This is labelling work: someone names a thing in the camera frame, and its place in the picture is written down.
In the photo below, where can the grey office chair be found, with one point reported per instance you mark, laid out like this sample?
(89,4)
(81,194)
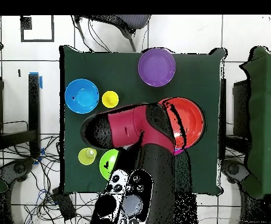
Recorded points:
(135,22)

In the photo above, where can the black metal frame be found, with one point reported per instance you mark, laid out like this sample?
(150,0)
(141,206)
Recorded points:
(33,105)
(241,105)

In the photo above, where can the yellow plastic cup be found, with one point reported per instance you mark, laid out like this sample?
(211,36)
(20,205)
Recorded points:
(110,99)

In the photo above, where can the orange plastic bowl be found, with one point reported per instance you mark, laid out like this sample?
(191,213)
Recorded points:
(193,116)

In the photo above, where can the translucent yellow-green plastic cup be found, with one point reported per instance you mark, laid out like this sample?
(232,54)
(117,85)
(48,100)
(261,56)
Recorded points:
(85,158)

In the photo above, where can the pink plastic bowl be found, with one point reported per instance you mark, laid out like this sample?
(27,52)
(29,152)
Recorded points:
(178,151)

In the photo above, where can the black power strip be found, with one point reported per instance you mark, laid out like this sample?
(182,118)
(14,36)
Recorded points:
(64,205)

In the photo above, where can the green plastic bowl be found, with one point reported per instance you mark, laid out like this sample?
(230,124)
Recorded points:
(109,158)

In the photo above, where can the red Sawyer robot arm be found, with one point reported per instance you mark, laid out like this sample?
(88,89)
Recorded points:
(126,126)

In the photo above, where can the large light blue bowl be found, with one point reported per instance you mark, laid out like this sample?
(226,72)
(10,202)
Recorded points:
(81,96)

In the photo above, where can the black floor device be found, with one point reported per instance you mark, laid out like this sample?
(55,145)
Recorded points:
(234,170)
(16,169)

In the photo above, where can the purple plastic bowl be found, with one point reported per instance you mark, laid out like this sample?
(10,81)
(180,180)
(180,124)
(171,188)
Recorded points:
(157,67)

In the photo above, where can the dark green table cloth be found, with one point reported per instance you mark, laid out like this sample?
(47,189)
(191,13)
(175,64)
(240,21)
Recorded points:
(126,70)

